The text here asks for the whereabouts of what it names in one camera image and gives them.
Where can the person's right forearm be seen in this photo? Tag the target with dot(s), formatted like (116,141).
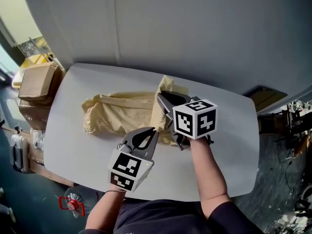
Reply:
(207,179)

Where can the silver hard-shell suitcase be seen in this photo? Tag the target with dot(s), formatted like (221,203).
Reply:
(20,152)

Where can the person's left forearm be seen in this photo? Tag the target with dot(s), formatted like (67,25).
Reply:
(104,211)

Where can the white electronics pile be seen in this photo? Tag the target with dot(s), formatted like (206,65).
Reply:
(299,218)

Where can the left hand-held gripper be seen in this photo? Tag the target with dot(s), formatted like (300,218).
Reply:
(126,169)

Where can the wooden pole black grip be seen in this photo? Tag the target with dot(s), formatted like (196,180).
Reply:
(7,128)

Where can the yellow cloth trousers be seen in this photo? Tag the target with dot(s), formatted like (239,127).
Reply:
(117,113)

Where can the clear plastic wrapped packages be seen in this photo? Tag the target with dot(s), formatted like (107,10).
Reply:
(37,140)

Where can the open brown cardboard box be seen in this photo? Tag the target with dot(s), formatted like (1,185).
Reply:
(268,99)

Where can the flat brown cardboard sheet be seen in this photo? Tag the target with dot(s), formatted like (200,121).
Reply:
(48,172)

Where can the small brown cardboard box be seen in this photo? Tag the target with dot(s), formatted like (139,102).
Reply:
(36,82)

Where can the large taped cardboard box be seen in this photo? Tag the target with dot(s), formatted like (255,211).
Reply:
(34,116)

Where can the cluttered equipment workbench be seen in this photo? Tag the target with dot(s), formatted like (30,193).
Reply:
(292,121)

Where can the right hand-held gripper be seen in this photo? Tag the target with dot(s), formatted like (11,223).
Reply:
(195,121)

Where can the person's dark navy shirt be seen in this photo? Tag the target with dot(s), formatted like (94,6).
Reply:
(158,218)

